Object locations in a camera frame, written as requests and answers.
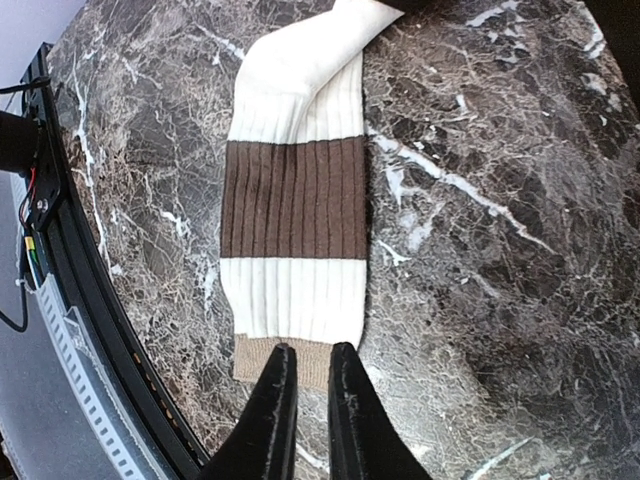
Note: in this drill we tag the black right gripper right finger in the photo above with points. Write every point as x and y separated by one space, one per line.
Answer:
363 442

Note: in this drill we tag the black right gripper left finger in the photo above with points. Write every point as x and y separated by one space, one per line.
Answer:
262 444

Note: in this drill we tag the beige brown striped sock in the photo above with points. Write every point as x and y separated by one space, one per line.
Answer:
294 241

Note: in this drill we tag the white slotted cable duct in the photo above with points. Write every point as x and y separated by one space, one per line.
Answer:
106 440

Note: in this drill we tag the black front frame rail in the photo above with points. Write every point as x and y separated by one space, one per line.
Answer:
60 223

